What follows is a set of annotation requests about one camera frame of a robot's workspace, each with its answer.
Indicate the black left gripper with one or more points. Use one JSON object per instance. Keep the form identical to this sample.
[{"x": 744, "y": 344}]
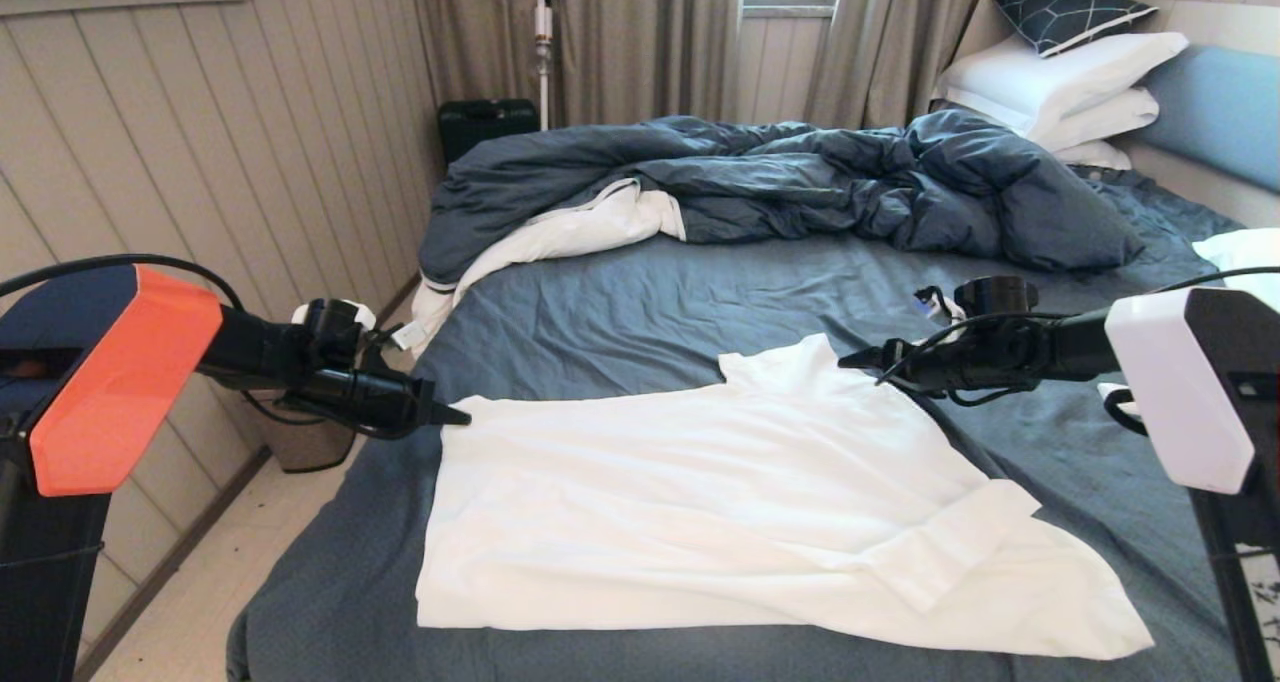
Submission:
[{"x": 370, "y": 402}]

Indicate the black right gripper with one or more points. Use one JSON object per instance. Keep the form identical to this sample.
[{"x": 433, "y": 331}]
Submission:
[{"x": 970, "y": 362}]

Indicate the white t-shirt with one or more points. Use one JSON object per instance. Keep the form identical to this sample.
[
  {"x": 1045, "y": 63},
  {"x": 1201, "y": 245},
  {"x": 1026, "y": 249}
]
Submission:
[{"x": 700, "y": 502}]

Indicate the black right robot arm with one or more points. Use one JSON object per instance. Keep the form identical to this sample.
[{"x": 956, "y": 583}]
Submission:
[{"x": 1180, "y": 392}]

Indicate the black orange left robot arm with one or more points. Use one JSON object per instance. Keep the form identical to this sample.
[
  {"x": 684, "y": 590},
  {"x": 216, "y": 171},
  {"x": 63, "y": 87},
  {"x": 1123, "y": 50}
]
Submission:
[{"x": 120, "y": 382}]

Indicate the blue patterned bed sheet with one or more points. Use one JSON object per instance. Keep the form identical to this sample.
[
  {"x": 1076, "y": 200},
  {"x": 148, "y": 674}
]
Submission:
[{"x": 800, "y": 292}]

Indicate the beige trash bin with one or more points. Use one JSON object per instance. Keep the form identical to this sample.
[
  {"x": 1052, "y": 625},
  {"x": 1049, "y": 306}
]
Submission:
[{"x": 310, "y": 447}]

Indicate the blue duvet with white lining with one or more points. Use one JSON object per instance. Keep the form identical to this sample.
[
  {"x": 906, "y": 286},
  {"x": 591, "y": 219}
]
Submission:
[{"x": 800, "y": 182}]

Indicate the long white remote control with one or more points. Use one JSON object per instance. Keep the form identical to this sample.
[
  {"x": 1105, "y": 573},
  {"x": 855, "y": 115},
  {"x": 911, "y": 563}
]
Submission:
[{"x": 1115, "y": 394}]

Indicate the black suitcase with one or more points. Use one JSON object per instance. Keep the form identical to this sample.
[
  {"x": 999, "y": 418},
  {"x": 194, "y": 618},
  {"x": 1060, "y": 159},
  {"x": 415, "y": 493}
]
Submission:
[{"x": 490, "y": 132}]

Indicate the flat white pillow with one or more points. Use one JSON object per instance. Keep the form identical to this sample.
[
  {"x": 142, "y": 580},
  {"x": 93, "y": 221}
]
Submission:
[{"x": 1095, "y": 155}]

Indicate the narrow beige curtain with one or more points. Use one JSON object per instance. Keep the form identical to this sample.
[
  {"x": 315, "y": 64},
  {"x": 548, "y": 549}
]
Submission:
[{"x": 890, "y": 42}]

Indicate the large white pillow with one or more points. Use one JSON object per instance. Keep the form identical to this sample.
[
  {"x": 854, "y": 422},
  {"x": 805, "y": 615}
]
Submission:
[{"x": 1040, "y": 82}]

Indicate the medium white pillow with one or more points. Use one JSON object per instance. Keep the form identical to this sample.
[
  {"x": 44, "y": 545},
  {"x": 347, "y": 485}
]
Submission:
[{"x": 1100, "y": 120}]

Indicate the white stick vacuum cleaner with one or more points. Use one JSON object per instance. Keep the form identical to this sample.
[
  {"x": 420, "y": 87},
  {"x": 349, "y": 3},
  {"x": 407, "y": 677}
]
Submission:
[{"x": 543, "y": 42}]

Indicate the white pillow without stack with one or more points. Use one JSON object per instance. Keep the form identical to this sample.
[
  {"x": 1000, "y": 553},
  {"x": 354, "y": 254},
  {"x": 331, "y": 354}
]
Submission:
[{"x": 1245, "y": 252}]

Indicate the wide beige curtain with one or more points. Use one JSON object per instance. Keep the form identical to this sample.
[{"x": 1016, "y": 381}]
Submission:
[{"x": 620, "y": 42}]

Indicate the dark geometric patterned cushion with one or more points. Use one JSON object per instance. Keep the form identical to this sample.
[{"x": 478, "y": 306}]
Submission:
[{"x": 1065, "y": 10}]

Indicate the blue padded headboard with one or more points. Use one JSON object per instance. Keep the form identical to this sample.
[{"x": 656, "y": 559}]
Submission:
[{"x": 1220, "y": 112}]

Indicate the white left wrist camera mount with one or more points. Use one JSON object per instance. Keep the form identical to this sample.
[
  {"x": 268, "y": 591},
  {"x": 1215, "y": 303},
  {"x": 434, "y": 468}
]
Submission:
[{"x": 408, "y": 337}]

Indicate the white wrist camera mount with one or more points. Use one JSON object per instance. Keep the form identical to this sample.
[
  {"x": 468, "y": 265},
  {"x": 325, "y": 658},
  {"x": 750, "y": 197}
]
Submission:
[
  {"x": 938, "y": 307},
  {"x": 408, "y": 337}
]

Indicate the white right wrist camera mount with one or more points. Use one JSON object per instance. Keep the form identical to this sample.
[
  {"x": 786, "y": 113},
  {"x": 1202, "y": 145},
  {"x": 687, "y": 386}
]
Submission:
[{"x": 938, "y": 307}]

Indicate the beige upholstered bed frame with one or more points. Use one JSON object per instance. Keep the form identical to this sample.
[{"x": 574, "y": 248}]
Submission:
[{"x": 1200, "y": 190}]

